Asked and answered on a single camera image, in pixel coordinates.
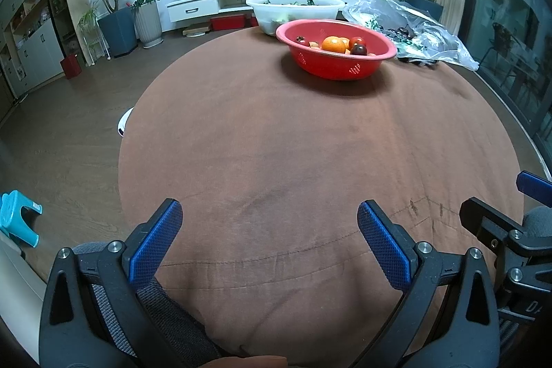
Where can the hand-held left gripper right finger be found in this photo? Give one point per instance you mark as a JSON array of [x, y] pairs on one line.
[[384, 247]]

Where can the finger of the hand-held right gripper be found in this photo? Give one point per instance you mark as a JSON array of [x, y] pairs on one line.
[[483, 217], [534, 187]]

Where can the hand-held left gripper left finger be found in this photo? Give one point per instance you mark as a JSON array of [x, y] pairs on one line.
[[155, 247]]

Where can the red plastic bowl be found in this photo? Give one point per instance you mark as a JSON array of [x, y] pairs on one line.
[[327, 66]]

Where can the grey mesh chair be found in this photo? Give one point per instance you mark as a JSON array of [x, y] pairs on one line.
[[185, 327]]

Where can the white round stool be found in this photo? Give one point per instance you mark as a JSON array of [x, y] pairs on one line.
[[125, 124]]

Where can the teal plastic stool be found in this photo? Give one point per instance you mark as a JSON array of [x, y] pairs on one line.
[[19, 217]]

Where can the glass sliding door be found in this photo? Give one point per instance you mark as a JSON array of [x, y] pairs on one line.
[[509, 27]]

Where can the clear plastic bag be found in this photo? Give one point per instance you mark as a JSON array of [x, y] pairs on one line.
[[444, 44]]

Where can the red waste bin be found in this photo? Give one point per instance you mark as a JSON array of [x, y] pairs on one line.
[[71, 67]]

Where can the pile of dark cherries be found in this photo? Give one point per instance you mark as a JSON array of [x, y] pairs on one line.
[[401, 32]]

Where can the beige flat board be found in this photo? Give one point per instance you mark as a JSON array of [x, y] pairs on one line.
[[196, 31]]

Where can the plant in ribbed grey pot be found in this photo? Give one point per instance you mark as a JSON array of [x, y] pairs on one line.
[[147, 25]]

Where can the white storage cabinet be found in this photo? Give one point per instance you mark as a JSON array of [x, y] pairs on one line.
[[39, 44]]

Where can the red storage box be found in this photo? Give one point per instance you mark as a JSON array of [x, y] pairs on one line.
[[228, 23], [253, 21]]

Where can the thin plant with white stand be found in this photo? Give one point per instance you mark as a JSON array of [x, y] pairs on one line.
[[88, 16]]

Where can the white television cabinet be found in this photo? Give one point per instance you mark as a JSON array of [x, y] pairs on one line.
[[192, 9]]

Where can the green leafy vegetables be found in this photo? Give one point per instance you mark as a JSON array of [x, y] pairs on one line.
[[309, 2]]

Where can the white plastic bowl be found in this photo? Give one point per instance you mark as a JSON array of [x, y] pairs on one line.
[[267, 16]]

